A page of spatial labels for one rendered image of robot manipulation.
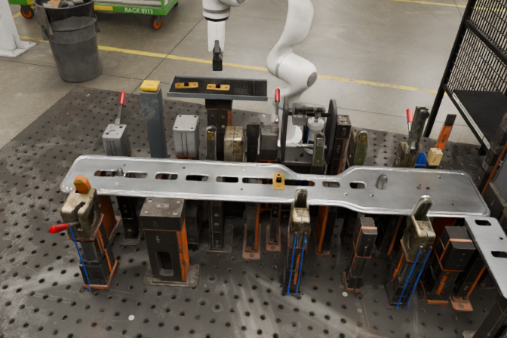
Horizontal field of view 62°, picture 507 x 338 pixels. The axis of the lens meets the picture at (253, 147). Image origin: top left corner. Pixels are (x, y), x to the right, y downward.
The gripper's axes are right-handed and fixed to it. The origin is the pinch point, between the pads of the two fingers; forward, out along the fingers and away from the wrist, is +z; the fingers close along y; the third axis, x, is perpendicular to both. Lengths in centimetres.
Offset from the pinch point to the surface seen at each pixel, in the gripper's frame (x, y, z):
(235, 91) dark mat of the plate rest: 5.9, -7.4, 15.7
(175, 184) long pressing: -14.1, 25.6, 31.3
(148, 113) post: -27.3, -9.7, 26.6
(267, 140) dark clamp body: 17.2, 8.8, 26.3
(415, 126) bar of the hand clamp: 66, 15, 16
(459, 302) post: 79, 53, 61
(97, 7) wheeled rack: -146, -366, 111
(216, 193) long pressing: -0.5, 30.2, 31.2
